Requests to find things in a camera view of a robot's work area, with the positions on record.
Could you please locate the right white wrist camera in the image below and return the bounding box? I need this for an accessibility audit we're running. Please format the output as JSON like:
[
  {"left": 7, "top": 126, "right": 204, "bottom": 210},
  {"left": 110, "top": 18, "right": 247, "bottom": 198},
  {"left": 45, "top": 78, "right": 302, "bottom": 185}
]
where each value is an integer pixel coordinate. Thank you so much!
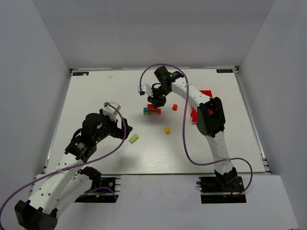
[{"left": 137, "top": 84, "right": 153, "bottom": 97}]

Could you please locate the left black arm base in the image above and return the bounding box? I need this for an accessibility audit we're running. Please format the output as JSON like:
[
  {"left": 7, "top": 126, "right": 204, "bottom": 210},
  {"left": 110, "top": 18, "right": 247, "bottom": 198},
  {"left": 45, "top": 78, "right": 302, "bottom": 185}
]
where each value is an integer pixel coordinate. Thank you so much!
[{"left": 75, "top": 175, "right": 121, "bottom": 204}]

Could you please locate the red arch wood block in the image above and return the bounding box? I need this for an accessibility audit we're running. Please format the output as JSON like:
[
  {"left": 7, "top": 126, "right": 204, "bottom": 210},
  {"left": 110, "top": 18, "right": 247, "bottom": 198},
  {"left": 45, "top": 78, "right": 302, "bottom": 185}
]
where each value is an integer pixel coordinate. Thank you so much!
[{"left": 148, "top": 109, "right": 161, "bottom": 115}]

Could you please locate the teal long wood block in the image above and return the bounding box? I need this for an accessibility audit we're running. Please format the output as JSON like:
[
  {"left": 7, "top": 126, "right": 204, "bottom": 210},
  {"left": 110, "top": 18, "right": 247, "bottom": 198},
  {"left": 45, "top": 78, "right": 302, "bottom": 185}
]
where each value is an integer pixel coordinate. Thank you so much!
[{"left": 143, "top": 107, "right": 156, "bottom": 113}]

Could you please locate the light green flat block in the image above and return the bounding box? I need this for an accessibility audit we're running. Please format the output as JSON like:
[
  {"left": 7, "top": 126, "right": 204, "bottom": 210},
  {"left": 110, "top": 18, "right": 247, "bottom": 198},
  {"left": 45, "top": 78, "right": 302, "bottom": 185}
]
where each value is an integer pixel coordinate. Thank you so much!
[{"left": 129, "top": 134, "right": 139, "bottom": 144}]

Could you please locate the yellow cube wood block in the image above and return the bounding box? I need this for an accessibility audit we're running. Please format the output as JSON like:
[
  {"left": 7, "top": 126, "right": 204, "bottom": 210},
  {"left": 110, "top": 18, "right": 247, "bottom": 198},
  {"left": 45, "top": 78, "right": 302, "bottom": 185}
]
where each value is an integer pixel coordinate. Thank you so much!
[{"left": 164, "top": 127, "right": 170, "bottom": 135}]

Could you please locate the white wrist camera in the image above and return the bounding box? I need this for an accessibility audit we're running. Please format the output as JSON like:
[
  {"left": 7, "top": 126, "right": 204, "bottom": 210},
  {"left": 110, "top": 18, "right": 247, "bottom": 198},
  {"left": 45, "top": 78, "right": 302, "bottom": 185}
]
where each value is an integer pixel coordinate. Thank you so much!
[
  {"left": 100, "top": 102, "right": 121, "bottom": 122},
  {"left": 137, "top": 84, "right": 153, "bottom": 97}
]

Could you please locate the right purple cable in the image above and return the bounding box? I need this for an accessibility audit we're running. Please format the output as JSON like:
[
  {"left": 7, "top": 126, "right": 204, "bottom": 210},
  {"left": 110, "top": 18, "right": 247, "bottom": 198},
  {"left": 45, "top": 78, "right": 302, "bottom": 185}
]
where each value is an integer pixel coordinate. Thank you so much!
[{"left": 137, "top": 63, "right": 253, "bottom": 197}]

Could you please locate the right table logo sticker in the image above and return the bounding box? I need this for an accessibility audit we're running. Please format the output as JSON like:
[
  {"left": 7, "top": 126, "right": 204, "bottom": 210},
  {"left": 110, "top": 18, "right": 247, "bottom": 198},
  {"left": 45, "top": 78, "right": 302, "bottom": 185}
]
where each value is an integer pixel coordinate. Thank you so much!
[{"left": 216, "top": 69, "right": 233, "bottom": 73}]

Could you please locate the red plastic bin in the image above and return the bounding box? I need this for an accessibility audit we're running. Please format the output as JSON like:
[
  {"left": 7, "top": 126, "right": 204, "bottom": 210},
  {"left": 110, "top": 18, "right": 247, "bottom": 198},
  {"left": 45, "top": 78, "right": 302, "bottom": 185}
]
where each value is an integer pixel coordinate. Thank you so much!
[{"left": 190, "top": 90, "right": 213, "bottom": 125}]

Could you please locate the small red cube block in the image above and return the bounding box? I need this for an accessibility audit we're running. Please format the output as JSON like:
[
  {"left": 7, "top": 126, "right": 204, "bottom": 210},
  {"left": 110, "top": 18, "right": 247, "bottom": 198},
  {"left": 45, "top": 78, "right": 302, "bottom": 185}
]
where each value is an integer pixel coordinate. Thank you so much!
[{"left": 172, "top": 104, "right": 178, "bottom": 111}]

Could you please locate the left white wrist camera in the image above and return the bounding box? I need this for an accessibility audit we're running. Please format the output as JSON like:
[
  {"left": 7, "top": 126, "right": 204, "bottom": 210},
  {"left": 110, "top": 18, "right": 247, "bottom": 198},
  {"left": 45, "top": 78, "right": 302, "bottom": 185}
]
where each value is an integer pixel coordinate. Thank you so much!
[{"left": 100, "top": 102, "right": 121, "bottom": 122}]

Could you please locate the purple cable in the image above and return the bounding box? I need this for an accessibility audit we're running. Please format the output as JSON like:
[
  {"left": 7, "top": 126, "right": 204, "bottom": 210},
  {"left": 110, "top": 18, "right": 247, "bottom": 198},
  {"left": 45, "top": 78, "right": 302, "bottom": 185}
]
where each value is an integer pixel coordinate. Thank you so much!
[
  {"left": 137, "top": 63, "right": 253, "bottom": 197},
  {"left": 0, "top": 102, "right": 128, "bottom": 225}
]

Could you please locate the left table logo sticker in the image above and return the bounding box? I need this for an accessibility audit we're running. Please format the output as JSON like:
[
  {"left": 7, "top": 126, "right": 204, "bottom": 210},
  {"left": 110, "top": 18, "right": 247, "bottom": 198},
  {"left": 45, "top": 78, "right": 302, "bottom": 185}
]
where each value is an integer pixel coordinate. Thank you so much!
[{"left": 72, "top": 72, "right": 89, "bottom": 76}]

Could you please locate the table logo sticker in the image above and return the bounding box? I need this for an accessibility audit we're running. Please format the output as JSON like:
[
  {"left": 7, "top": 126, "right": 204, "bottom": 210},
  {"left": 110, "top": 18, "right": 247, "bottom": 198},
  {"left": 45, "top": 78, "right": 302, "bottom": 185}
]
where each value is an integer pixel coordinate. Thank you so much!
[
  {"left": 72, "top": 72, "right": 89, "bottom": 76},
  {"left": 216, "top": 69, "right": 233, "bottom": 73}
]

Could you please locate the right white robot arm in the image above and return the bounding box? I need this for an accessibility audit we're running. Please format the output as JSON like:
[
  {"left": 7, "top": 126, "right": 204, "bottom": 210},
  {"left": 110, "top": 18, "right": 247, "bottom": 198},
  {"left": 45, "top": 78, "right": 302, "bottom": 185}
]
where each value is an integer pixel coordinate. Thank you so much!
[{"left": 146, "top": 66, "right": 237, "bottom": 191}]

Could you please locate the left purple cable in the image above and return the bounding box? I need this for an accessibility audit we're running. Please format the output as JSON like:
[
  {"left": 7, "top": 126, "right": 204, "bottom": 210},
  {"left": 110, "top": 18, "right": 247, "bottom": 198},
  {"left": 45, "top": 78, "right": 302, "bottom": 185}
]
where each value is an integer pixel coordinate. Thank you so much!
[{"left": 0, "top": 102, "right": 128, "bottom": 225}]

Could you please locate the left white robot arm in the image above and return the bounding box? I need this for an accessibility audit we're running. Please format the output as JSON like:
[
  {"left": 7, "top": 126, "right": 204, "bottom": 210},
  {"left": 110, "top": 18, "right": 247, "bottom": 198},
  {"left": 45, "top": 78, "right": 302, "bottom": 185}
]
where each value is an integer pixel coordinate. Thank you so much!
[{"left": 14, "top": 110, "right": 133, "bottom": 230}]

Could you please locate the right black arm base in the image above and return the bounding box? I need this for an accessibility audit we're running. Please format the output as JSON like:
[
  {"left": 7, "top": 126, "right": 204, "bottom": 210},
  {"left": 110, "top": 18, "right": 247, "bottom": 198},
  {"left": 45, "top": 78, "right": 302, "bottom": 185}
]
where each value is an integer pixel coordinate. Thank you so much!
[{"left": 196, "top": 176, "right": 247, "bottom": 204}]

